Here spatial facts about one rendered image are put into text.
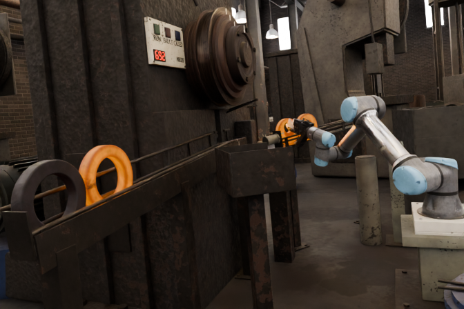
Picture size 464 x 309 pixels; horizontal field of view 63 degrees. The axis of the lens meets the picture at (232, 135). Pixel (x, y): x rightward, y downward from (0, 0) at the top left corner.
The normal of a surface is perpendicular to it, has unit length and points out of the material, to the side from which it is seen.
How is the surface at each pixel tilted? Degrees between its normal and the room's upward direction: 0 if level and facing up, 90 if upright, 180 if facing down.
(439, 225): 90
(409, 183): 96
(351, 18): 90
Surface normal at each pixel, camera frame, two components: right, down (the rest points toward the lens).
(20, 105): 0.92, -0.06
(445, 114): -0.14, 0.07
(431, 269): -0.39, 0.08
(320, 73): -0.59, 0.10
